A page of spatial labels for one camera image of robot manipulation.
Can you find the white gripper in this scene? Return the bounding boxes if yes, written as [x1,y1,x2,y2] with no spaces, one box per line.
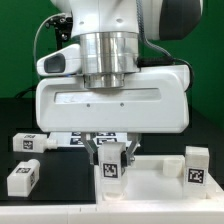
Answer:
[36,65,190,167]

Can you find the white square tabletop tray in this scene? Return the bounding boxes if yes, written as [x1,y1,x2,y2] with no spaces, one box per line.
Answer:
[94,155,218,202]

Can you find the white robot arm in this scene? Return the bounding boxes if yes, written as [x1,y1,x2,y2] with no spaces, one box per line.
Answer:
[36,0,203,165]

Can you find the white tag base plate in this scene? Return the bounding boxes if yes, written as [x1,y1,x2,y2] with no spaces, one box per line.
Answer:
[49,132,131,148]

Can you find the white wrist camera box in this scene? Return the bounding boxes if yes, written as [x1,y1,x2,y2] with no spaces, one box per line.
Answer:
[36,44,81,76]

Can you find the black base cables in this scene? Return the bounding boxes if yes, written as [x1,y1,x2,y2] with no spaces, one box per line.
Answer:
[14,85,38,100]

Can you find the black camera stand pole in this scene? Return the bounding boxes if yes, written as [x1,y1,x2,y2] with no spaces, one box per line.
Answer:
[55,26,71,50]

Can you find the black camera on stand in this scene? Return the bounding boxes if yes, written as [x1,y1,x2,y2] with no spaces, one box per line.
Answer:
[45,14,73,33]

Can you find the grey camera cable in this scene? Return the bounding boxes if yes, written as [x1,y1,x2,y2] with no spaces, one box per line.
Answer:
[32,13,64,81]

